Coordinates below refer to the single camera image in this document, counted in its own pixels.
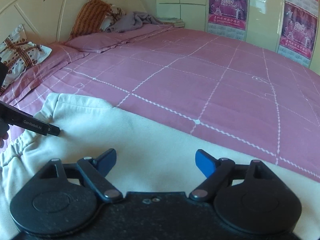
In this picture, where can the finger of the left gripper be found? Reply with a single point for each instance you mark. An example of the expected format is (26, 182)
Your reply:
(15, 117)

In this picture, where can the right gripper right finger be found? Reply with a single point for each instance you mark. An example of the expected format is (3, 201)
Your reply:
(217, 173)

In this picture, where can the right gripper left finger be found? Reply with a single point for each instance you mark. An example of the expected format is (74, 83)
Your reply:
(93, 173)

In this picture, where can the white pants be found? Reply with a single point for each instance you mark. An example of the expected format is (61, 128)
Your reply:
(42, 196)

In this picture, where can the left hand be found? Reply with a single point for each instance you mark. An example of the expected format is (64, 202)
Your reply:
(4, 127)

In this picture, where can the white patterned pillow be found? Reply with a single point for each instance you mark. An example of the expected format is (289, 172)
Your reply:
(19, 54)

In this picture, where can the cream bed headboard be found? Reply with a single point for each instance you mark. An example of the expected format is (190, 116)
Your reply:
(48, 21)

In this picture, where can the pink checked bed sheet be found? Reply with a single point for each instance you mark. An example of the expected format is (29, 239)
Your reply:
(224, 91)

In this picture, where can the orange striped pillow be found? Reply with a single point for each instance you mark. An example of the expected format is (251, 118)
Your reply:
(90, 18)

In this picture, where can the floral white pillow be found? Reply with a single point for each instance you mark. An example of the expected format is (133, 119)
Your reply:
(114, 14)

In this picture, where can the grey crumpled blanket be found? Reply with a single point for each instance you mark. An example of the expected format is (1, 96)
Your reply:
(131, 21)

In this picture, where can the stack of books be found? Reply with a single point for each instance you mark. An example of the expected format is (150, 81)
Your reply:
(175, 22)

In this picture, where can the purple calendar poster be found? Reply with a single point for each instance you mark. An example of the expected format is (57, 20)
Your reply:
(228, 18)
(299, 29)

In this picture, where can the cream wardrobe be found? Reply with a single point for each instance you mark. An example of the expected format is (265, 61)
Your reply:
(264, 21)

